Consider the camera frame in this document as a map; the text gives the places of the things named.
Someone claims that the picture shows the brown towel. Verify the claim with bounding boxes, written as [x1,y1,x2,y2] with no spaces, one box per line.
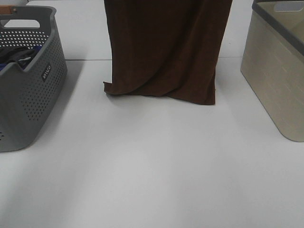
[104,0,232,105]

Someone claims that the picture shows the grey perforated laundry basket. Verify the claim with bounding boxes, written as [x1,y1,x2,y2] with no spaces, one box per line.
[0,6,67,152]

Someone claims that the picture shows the beige bin with grey rim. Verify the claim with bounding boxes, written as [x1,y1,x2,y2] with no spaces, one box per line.
[240,0,304,142]

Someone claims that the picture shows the blue cloth in basket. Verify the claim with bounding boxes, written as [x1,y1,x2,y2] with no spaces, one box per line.
[0,46,42,73]

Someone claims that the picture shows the dark grey cloth in basket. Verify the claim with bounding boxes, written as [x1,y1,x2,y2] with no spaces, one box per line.
[0,48,38,68]

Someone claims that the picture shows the orange basket handle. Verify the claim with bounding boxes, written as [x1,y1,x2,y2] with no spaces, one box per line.
[0,5,16,15]

